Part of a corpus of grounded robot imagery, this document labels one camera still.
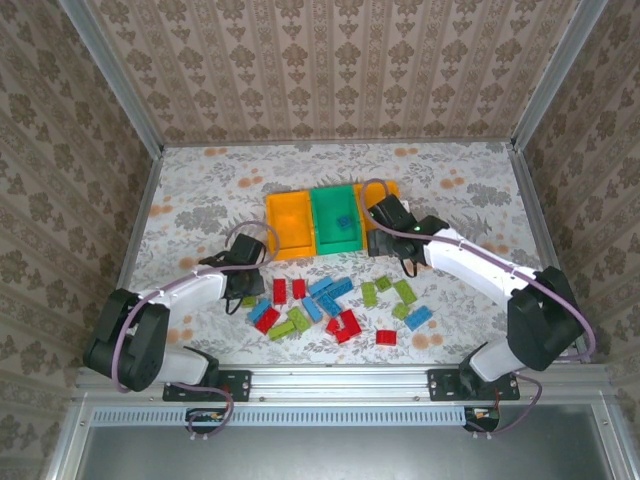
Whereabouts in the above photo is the grey metal panel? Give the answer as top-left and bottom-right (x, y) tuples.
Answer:
(74, 424), (619, 480)

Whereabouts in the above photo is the green plastic bin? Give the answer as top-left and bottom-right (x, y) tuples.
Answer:
(309, 184), (364, 256)

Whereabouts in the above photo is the aluminium table back rail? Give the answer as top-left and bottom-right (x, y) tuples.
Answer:
(162, 139), (514, 149)

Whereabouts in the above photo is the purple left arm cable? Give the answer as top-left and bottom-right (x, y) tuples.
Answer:
(112, 220), (280, 444)

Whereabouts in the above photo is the aluminium table side rail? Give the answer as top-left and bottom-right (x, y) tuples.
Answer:
(507, 142), (594, 364)
(115, 144), (166, 294)

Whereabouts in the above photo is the long red lego brick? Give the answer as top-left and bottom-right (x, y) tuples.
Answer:
(338, 309), (363, 339)

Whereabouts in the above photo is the slotted pale cable duct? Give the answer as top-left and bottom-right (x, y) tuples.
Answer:
(92, 405), (501, 427)

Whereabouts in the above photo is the floral tablecloth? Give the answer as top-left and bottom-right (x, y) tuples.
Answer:
(107, 143), (584, 367)

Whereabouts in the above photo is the small circuit board with wires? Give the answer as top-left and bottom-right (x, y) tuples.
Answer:
(185, 407), (226, 432)
(463, 406), (501, 432)

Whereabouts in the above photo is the orange plastic bin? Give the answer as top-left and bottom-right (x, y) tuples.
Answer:
(264, 189), (317, 262)
(352, 180), (409, 251)

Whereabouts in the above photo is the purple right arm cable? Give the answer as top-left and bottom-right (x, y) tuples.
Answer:
(360, 178), (599, 441)

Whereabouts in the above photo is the aluminium frame post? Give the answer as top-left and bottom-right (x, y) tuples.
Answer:
(58, 0), (166, 154)
(510, 0), (609, 151)

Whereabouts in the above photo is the aluminium lower frame bar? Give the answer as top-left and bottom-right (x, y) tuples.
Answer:
(44, 397), (96, 480)
(597, 394), (631, 480)

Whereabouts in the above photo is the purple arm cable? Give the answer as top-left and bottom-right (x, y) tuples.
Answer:
(112, 220), (280, 444)
(360, 178), (599, 441)

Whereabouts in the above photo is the small red lego brick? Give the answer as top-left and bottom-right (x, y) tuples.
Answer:
(325, 318), (352, 345)

